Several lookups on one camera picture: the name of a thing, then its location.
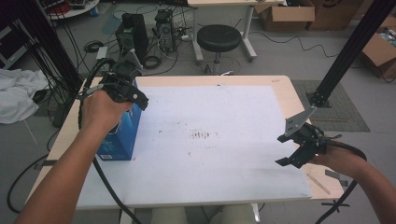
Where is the person's left hand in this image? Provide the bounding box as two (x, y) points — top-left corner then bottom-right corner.
(78, 89), (134, 135)

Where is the round white table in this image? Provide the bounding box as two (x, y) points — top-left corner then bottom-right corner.
(38, 0), (101, 21)

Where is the open cardboard box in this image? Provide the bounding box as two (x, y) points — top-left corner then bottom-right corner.
(254, 0), (317, 33)

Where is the grey floor mat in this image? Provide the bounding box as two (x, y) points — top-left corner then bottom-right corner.
(290, 78), (372, 133)

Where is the thin wooden stick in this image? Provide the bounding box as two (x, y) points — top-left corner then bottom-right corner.
(305, 172), (332, 196)

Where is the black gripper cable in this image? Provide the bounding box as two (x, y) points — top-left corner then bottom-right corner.
(77, 57), (144, 224)
(314, 133), (369, 224)

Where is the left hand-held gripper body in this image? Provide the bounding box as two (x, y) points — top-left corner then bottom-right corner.
(99, 49), (144, 104)

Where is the long black floor cable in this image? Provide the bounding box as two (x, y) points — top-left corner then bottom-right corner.
(247, 30), (340, 59)

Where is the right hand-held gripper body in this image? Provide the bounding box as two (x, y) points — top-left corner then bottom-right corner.
(284, 105), (329, 156)

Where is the slim black computer tower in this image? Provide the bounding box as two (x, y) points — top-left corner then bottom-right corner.
(154, 8), (177, 54)

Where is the closed cardboard box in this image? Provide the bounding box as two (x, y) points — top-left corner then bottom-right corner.
(306, 0), (366, 33)

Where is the grey plug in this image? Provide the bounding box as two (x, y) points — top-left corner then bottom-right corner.
(83, 83), (106, 96)

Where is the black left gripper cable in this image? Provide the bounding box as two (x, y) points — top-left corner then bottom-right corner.
(77, 57), (144, 224)

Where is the black metal stand post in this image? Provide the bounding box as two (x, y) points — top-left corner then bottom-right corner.
(305, 0), (396, 109)

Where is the person's right hand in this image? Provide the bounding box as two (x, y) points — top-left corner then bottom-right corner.
(309, 145), (365, 181)

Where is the looped black floor cable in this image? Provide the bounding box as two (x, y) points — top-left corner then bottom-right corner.
(6, 153), (50, 215)

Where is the blue cardboard box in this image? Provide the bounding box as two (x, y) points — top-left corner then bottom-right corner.
(95, 77), (143, 162)

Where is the grey shelf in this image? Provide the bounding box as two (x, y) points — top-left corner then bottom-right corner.
(0, 18), (35, 71)

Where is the grey tape strip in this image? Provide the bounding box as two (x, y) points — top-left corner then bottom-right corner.
(324, 169), (350, 188)

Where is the white cloth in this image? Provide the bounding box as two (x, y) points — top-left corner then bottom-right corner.
(0, 67), (50, 126)

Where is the coiled black cable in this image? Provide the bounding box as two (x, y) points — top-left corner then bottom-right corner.
(83, 39), (106, 53)
(141, 54), (163, 70)

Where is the white power supply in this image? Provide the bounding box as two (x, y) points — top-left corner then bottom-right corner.
(95, 46), (109, 62)

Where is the white-legged desk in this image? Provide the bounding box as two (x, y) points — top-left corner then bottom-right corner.
(186, 0), (288, 63)

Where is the white mat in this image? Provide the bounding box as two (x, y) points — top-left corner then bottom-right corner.
(76, 85), (313, 209)

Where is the wooden table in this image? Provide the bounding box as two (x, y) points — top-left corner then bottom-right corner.
(26, 75), (346, 224)

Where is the cardboard box with contents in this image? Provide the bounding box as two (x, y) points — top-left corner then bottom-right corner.
(360, 14), (396, 80)

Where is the large black computer tower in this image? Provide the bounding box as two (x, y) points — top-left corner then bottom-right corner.
(114, 12), (150, 64)

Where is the black stand with cables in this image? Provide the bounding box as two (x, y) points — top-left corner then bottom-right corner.
(11, 0), (84, 96)

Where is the black round stool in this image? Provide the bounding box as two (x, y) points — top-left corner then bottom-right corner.
(196, 23), (244, 76)

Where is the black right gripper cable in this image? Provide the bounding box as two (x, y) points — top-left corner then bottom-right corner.
(314, 133), (369, 224)

